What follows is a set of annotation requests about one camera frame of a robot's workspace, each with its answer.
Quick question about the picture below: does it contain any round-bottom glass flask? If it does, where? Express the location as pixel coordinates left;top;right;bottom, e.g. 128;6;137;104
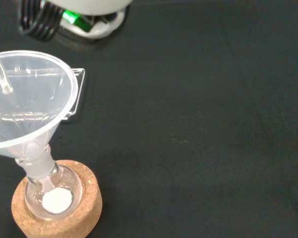
14;146;83;222

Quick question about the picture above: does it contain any cork ring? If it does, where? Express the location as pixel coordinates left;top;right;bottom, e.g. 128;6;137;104
11;159;103;238

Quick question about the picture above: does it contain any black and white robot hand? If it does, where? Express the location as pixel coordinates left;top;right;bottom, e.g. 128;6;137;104
17;0;134;47

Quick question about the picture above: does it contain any black table cloth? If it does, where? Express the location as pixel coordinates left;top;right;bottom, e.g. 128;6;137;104
0;0;298;238

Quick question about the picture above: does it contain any white powder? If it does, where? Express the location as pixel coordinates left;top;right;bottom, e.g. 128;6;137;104
42;188;73;214

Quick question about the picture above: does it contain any clear acrylic funnel stand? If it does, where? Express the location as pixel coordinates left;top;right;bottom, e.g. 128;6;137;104
2;67;86;124

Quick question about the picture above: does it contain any translucent plastic funnel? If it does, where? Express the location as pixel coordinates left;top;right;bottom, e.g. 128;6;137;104
0;50;79;179

